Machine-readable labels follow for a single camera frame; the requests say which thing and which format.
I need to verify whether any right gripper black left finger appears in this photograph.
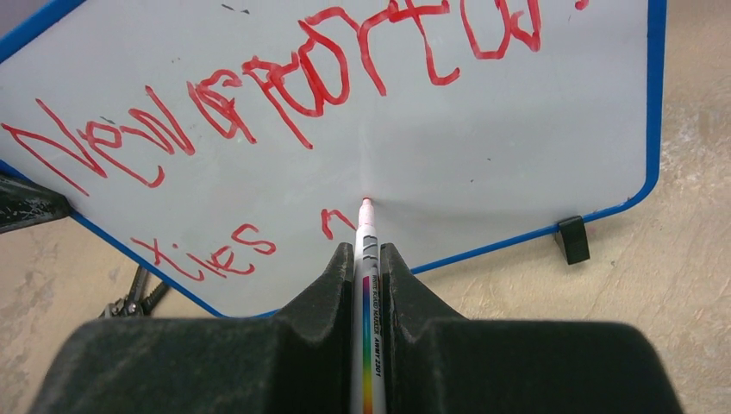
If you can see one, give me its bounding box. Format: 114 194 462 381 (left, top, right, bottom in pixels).
30 243 353 413

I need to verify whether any white red marker pen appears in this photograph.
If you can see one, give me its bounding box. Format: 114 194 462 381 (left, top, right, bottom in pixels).
349 198 387 413

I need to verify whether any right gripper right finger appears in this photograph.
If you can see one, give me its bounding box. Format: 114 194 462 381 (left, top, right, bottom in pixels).
381 243 683 413

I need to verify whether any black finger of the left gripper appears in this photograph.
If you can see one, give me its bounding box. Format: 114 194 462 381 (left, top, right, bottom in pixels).
1 172 72 234

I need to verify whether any black handled wire stripper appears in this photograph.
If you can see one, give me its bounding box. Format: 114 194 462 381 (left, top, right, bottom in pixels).
99 266 170 318

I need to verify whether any blue framed whiteboard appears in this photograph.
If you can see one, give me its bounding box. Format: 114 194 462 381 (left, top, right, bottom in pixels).
1 1 667 317

